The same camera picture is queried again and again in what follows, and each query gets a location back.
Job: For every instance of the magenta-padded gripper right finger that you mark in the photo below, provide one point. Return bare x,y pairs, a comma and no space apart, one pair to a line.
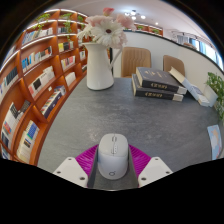
155,170

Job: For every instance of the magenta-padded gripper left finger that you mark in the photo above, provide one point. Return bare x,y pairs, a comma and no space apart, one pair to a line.
70,170

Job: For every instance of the white computer mouse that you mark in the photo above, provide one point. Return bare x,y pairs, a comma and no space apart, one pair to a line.
113,160

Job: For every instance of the light blue printed mouse pad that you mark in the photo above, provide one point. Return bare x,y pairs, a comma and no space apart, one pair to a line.
215,141

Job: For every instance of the curved wooden bookshelf unit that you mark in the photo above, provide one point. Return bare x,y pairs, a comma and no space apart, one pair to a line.
30,90

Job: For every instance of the white leaning book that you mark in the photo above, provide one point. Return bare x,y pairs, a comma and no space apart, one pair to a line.
183,80

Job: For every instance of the green potted plant white pot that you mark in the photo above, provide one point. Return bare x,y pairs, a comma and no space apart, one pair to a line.
216,90

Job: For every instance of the white ceramic pitcher vase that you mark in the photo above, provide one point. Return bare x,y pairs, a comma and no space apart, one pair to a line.
98,70

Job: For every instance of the tan upholstered chair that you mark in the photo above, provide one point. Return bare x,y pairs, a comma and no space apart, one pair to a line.
135,61
174,64

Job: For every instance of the window with curtains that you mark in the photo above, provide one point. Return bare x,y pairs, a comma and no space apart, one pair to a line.
203,48

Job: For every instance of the pink and white flower bouquet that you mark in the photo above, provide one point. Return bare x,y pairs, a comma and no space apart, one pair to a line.
108,31

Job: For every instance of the cluster of ceiling lights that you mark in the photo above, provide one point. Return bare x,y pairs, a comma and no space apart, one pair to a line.
134,15

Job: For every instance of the wooden wall shelf with plants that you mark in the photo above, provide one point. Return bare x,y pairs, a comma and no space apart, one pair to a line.
150,28

